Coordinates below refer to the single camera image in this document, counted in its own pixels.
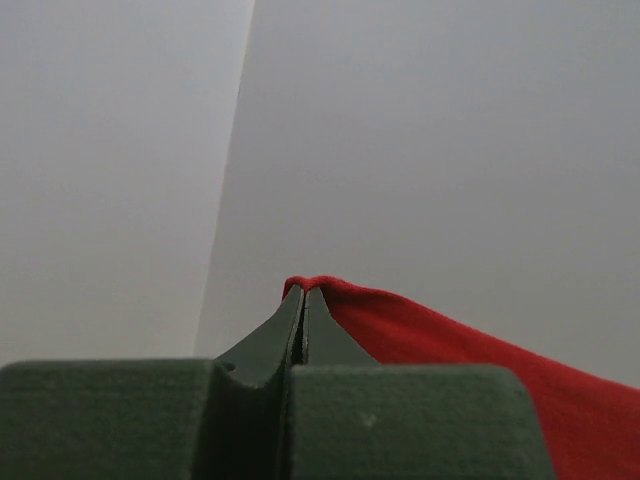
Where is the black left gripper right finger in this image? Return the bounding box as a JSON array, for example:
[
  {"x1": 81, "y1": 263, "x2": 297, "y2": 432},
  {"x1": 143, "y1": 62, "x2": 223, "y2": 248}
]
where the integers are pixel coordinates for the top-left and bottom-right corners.
[{"x1": 289, "y1": 289, "x2": 555, "y2": 479}]

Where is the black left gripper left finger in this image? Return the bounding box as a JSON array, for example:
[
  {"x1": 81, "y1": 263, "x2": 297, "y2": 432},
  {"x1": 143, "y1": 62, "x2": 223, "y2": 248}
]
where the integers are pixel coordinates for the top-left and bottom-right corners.
[{"x1": 1, "y1": 287, "x2": 304, "y2": 479}]

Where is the dark red t shirt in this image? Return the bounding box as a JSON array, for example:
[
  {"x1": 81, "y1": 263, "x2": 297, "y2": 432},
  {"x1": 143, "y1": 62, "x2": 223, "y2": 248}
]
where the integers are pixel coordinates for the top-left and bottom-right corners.
[{"x1": 284, "y1": 276, "x2": 639, "y2": 479}]

